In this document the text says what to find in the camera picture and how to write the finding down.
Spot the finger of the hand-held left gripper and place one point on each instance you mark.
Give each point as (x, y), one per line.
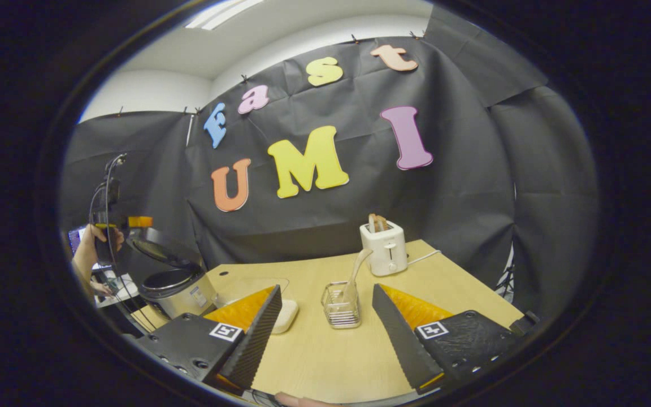
(140, 221)

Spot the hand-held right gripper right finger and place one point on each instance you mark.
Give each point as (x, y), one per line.
(399, 345)

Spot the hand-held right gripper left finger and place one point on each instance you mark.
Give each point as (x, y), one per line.
(257, 339)

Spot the grey rice cooker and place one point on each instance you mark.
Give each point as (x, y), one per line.
(184, 297)

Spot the computer monitor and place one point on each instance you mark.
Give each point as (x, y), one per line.
(76, 240)

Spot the clear plastic container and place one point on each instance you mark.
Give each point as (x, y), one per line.
(246, 285)

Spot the small white table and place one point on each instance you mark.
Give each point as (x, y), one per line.
(122, 288)

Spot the white toaster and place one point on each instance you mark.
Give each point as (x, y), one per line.
(382, 251)

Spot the toast bread slice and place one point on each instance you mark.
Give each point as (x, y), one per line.
(372, 222)
(382, 223)

